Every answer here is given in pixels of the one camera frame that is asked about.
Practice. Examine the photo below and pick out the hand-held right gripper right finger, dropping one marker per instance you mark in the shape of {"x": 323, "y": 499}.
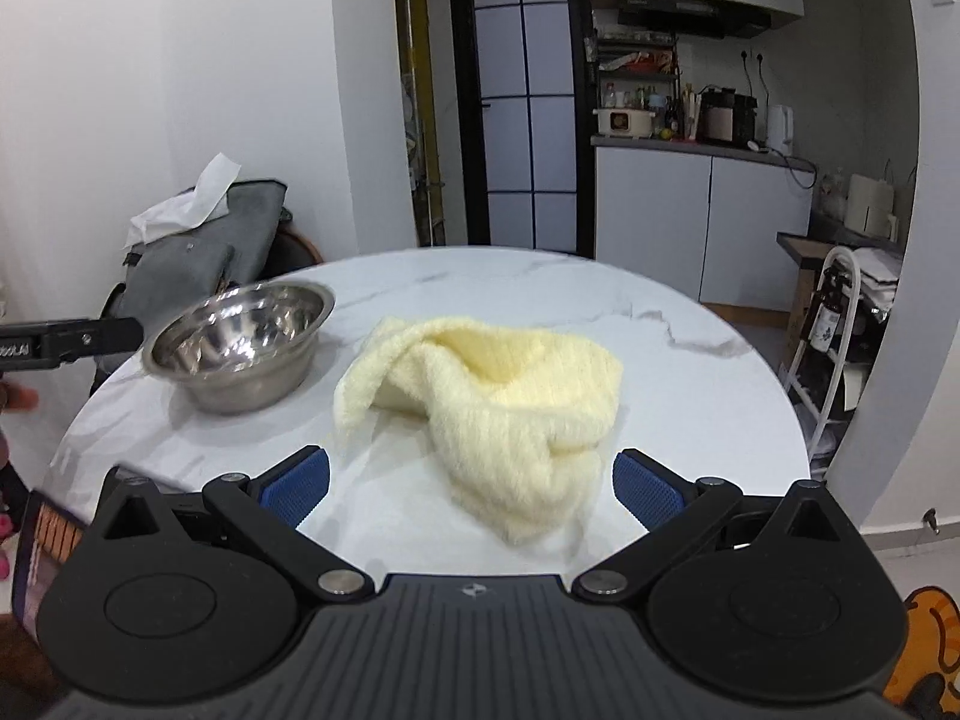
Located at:
{"x": 645, "y": 491}

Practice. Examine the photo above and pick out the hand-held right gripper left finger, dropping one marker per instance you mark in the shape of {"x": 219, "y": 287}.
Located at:
{"x": 300, "y": 484}

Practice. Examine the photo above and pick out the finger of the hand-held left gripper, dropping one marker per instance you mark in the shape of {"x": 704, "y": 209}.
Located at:
{"x": 97, "y": 337}

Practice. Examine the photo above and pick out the stainless steel bowl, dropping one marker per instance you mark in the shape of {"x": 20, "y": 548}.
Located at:
{"x": 240, "y": 390}

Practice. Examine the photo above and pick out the pale yellow towel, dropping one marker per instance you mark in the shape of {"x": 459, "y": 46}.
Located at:
{"x": 510, "y": 420}

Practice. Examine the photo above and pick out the white tissue paper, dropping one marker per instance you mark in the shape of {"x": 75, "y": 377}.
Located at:
{"x": 202, "y": 195}

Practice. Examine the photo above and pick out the grey fabric bag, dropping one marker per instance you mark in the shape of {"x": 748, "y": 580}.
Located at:
{"x": 247, "y": 232}

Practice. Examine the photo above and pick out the dark printed book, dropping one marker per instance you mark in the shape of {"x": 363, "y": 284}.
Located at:
{"x": 45, "y": 562}

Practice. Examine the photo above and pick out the dark round chair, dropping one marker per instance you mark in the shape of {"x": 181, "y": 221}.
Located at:
{"x": 296, "y": 251}

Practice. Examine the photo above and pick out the dark glass bottle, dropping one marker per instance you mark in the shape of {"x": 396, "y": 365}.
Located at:
{"x": 826, "y": 322}

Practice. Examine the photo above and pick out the dark side counter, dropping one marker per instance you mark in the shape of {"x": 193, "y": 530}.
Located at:
{"x": 802, "y": 244}

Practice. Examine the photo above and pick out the white paper stack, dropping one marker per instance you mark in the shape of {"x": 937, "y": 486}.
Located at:
{"x": 879, "y": 270}

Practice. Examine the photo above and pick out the orange cat rug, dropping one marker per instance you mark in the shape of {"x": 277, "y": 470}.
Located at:
{"x": 930, "y": 652}

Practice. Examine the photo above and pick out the black framed glass door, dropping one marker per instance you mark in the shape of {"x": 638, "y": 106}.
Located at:
{"x": 586, "y": 165}

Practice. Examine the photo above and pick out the white countertop appliance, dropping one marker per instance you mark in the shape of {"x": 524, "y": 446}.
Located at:
{"x": 870, "y": 202}

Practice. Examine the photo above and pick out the white electric cooking pot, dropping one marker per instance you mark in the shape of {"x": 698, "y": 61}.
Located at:
{"x": 622, "y": 122}

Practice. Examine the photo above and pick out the black kitchen appliance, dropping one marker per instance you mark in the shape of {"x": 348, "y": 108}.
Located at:
{"x": 724, "y": 120}

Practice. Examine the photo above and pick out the white electric kettle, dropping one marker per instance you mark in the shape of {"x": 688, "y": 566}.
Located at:
{"x": 780, "y": 127}

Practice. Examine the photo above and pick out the black spice rack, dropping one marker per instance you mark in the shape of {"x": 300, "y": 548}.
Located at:
{"x": 634, "y": 60}

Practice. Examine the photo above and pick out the yellow pipe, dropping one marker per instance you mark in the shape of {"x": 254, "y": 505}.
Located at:
{"x": 411, "y": 15}

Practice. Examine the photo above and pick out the black range hood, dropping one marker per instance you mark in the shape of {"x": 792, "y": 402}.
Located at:
{"x": 690, "y": 7}

